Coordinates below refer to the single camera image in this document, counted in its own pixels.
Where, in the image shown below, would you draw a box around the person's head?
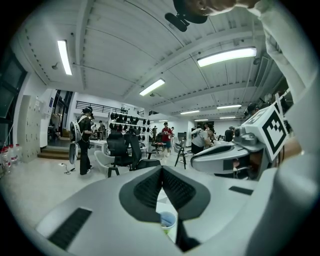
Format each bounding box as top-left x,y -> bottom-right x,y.
193,0 -> 262,18

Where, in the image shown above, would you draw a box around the black head-mounted camera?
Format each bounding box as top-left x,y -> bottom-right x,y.
164,0 -> 210,33

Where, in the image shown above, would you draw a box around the group of clear water bottles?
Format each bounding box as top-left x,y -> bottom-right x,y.
0,143 -> 23,175

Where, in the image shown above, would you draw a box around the person's right forearm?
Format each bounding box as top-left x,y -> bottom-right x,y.
283,137 -> 305,162

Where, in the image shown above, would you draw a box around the table with patterned white cloth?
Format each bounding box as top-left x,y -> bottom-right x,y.
155,188 -> 179,215

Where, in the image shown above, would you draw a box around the green cup with blue inside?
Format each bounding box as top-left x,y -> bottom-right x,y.
159,211 -> 178,235

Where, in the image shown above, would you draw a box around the grey locker cabinet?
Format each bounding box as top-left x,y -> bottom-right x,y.
18,94 -> 49,164

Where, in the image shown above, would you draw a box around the black office chair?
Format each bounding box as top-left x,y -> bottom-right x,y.
106,130 -> 133,171
128,128 -> 162,172

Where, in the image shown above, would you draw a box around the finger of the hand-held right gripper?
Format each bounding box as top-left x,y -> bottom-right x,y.
190,144 -> 251,175

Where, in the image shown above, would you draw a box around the wooden steps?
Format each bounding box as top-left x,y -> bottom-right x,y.
37,145 -> 81,161

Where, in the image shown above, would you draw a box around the white shelf with black helmets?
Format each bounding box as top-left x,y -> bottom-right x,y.
107,111 -> 151,152

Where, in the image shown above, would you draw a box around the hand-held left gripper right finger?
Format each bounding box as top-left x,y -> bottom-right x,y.
161,164 -> 275,253

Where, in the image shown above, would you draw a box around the white standing device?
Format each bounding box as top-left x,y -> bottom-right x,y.
69,119 -> 81,166

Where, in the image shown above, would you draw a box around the person's white shirt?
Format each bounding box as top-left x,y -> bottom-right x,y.
247,0 -> 320,256

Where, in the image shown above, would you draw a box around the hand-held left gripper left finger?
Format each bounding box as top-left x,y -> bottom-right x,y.
34,164 -> 181,256

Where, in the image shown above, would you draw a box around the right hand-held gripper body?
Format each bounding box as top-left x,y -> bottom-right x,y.
231,102 -> 289,181

